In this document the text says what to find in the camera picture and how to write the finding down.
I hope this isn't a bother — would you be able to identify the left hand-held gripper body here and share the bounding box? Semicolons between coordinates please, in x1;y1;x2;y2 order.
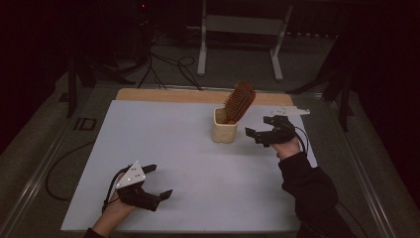
115;161;161;212

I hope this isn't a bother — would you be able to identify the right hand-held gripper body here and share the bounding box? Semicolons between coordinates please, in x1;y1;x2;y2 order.
262;104;311;148

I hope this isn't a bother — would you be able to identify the cream square cup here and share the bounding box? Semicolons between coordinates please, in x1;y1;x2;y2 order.
212;107;240;144

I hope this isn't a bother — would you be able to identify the wooden paddle hairbrush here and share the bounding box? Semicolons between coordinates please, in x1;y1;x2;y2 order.
221;81;257;125

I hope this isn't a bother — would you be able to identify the person's right hand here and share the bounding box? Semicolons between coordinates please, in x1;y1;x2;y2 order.
270;137;302;162

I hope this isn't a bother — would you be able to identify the person's left hand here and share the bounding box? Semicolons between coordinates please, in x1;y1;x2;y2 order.
95;192;138;232

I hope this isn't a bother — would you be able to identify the white table mat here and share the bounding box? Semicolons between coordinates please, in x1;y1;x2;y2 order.
59;99;319;232

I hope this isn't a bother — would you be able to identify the black tripod stand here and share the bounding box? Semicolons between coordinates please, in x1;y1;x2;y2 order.
286;33;356;133
65;59;137;119

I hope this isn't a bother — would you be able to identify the black rectangular floor plate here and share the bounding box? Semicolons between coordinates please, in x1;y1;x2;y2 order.
73;117;98;132

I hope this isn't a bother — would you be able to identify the white metal stand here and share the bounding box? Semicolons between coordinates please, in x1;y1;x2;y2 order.
196;0;294;82

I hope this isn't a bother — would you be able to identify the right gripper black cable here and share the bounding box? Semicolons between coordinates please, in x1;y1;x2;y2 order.
293;126;310;155

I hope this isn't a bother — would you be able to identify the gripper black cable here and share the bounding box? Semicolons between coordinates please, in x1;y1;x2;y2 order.
101;165;133;214
293;126;310;155

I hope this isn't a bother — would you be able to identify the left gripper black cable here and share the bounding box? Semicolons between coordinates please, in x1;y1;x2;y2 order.
101;165;133;214

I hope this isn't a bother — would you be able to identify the black floor cable bundle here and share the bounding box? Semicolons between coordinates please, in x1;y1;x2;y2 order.
138;53;203;92

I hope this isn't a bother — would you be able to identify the black looped floor cable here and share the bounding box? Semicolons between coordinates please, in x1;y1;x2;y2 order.
45;140;97;201

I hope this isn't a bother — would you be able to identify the metal floor rail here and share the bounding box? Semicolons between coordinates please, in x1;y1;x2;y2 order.
0;86;100;238
323;97;395;238

